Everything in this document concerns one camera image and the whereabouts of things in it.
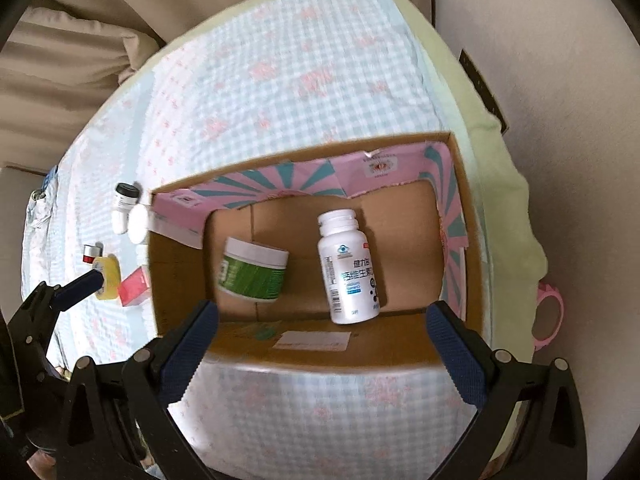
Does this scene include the yellow tape roll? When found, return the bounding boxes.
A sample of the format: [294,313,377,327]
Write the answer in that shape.
[92,255,122,300]

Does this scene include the red tube white cap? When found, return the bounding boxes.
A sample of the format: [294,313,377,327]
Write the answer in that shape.
[117,266,151,308]

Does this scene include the white lid pale jar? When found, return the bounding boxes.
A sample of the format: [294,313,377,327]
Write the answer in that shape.
[127,204,150,245]

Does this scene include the grey jar black lid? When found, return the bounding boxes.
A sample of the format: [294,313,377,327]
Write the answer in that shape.
[111,182,140,235]

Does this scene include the small red cap jar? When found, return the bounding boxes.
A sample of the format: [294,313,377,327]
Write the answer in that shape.
[82,243,103,264]

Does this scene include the light denim cloth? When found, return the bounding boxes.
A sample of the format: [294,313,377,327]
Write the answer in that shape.
[25,166,58,236]

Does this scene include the light green mattress pad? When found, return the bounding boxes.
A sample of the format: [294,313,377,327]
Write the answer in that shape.
[393,0,548,362]

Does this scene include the green label white jar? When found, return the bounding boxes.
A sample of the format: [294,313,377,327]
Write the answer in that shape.
[217,237,288,302]

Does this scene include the white pill bottle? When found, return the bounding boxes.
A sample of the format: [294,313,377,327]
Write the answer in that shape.
[318,209,381,325]

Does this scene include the cardboard box pink flaps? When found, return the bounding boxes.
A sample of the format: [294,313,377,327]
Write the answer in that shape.
[149,133,487,373]

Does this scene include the beige curtain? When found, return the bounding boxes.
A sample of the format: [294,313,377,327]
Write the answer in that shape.
[0,0,434,172]

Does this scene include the black perforated strip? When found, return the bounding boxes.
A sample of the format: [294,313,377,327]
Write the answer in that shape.
[459,49,509,136]

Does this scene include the checkered pink blue blanket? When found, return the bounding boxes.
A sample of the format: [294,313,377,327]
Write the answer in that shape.
[22,0,476,479]

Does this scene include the pink plastic ring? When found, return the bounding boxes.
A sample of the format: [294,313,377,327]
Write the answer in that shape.
[531,282,565,352]

